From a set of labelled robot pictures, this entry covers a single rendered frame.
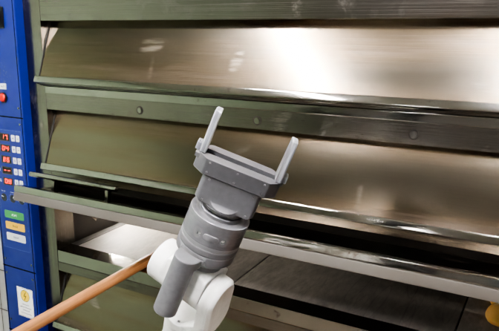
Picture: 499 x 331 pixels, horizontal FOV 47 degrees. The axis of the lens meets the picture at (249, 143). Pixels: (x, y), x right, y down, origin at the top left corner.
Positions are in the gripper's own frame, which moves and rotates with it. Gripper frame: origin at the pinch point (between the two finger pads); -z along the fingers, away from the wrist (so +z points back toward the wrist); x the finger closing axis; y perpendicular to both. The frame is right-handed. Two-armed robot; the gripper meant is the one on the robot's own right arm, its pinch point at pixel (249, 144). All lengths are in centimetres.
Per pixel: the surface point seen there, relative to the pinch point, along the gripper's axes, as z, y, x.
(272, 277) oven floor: 58, 67, -23
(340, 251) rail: 25.6, 32.1, -26.9
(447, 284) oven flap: 19, 23, -45
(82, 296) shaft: 72, 47, 22
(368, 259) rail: 23.6, 29.6, -32.0
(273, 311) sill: 57, 51, -24
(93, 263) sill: 81, 75, 27
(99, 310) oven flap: 95, 73, 20
